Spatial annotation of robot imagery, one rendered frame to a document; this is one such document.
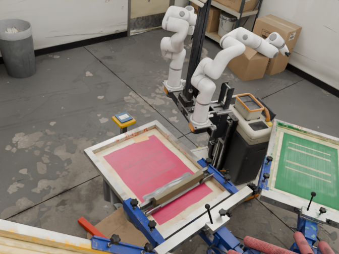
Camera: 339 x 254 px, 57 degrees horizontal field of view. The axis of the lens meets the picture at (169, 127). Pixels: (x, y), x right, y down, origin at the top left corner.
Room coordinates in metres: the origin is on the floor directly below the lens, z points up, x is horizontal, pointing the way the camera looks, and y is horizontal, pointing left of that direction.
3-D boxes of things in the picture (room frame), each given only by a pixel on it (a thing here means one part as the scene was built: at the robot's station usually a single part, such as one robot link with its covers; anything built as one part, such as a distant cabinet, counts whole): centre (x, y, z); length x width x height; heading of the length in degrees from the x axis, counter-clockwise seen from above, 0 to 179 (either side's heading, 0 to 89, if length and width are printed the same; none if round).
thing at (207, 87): (1.69, -0.19, 1.37); 0.13 x 0.10 x 0.16; 42
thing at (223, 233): (0.91, -0.35, 1.02); 0.17 x 0.06 x 0.05; 44
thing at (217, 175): (1.34, -0.33, 0.98); 0.30 x 0.05 x 0.07; 44
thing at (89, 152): (1.32, 0.04, 0.97); 0.79 x 0.58 x 0.04; 44
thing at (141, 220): (0.95, 0.07, 0.98); 0.30 x 0.05 x 0.07; 44
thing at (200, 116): (1.69, -0.21, 1.21); 0.16 x 0.13 x 0.15; 118
